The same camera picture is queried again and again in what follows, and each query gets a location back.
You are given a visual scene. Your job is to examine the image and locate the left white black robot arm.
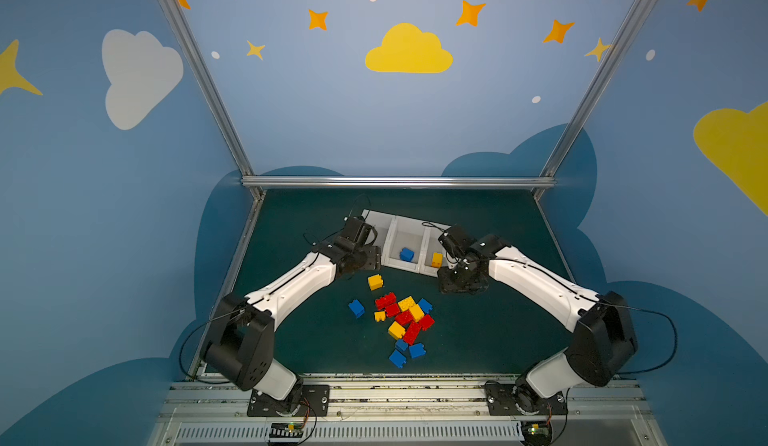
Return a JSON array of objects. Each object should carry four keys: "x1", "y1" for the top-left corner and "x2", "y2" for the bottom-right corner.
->
[{"x1": 200, "y1": 245, "x2": 381, "y2": 401}]

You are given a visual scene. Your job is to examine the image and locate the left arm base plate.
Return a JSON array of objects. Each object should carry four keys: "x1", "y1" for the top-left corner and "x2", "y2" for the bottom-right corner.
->
[{"x1": 246, "y1": 382, "x2": 330, "y2": 417}]

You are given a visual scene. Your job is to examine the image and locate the aluminium frame left post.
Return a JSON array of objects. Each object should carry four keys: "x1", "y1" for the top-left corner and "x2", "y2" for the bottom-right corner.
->
[{"x1": 157, "y1": 0, "x2": 254, "y2": 178}]

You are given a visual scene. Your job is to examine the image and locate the circuit board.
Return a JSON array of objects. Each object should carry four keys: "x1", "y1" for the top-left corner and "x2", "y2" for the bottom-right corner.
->
[
  {"x1": 266, "y1": 422, "x2": 305, "y2": 445},
  {"x1": 521, "y1": 422, "x2": 553, "y2": 446}
]

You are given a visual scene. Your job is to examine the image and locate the aluminium frame post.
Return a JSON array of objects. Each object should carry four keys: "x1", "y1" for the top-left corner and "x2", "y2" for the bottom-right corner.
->
[
  {"x1": 157, "y1": 0, "x2": 254, "y2": 178},
  {"x1": 532, "y1": 0, "x2": 658, "y2": 203}
]

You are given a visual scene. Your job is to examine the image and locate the right circuit board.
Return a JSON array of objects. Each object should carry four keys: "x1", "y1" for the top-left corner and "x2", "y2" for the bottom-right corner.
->
[{"x1": 521, "y1": 422, "x2": 553, "y2": 446}]

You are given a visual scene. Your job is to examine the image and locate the aluminium front rail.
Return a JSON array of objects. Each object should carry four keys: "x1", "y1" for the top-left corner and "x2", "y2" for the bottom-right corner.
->
[{"x1": 148, "y1": 374, "x2": 666, "y2": 445}]

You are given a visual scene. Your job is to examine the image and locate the yellow lego brick studs up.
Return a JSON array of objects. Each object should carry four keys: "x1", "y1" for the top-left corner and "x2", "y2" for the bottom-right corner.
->
[{"x1": 398, "y1": 296, "x2": 416, "y2": 312}]

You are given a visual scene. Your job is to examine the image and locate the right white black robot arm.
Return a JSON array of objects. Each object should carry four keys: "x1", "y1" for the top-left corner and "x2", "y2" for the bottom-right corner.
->
[{"x1": 437, "y1": 226, "x2": 638, "y2": 414}]

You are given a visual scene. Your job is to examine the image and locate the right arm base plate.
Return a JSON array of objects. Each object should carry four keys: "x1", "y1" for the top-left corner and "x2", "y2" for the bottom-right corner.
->
[{"x1": 483, "y1": 380, "x2": 568, "y2": 416}]

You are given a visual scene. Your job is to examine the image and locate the yellow lego brick top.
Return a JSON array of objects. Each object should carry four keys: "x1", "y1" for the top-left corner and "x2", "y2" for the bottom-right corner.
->
[{"x1": 367, "y1": 275, "x2": 384, "y2": 291}]

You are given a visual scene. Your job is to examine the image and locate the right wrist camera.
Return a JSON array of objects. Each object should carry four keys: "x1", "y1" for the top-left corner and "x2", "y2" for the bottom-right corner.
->
[{"x1": 438, "y1": 225, "x2": 476, "y2": 260}]

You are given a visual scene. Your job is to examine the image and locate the white three-compartment bin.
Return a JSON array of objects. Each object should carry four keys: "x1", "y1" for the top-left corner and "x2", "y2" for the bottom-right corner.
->
[{"x1": 362, "y1": 210, "x2": 455, "y2": 277}]

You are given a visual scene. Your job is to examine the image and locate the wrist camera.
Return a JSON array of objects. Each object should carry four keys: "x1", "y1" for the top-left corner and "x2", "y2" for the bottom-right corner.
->
[
  {"x1": 438, "y1": 225, "x2": 476, "y2": 260},
  {"x1": 337, "y1": 216, "x2": 378, "y2": 250}
]

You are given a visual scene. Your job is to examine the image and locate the red long lego brick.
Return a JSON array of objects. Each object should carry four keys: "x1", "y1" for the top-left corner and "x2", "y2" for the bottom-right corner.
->
[{"x1": 403, "y1": 323, "x2": 421, "y2": 346}]

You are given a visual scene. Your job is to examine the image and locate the left circuit board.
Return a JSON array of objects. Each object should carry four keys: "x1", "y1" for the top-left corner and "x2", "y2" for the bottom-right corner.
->
[{"x1": 266, "y1": 422, "x2": 305, "y2": 445}]

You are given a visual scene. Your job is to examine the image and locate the aluminium frame back bar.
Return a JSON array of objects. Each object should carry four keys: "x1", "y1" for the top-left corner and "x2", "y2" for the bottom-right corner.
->
[{"x1": 241, "y1": 175, "x2": 556, "y2": 190}]

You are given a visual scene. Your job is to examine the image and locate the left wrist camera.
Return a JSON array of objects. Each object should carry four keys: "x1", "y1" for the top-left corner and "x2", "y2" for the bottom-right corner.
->
[{"x1": 337, "y1": 216, "x2": 378, "y2": 250}]

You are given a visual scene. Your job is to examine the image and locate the aluminium frame right post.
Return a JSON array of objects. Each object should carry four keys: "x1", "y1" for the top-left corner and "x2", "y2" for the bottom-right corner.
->
[{"x1": 532, "y1": 0, "x2": 658, "y2": 203}]

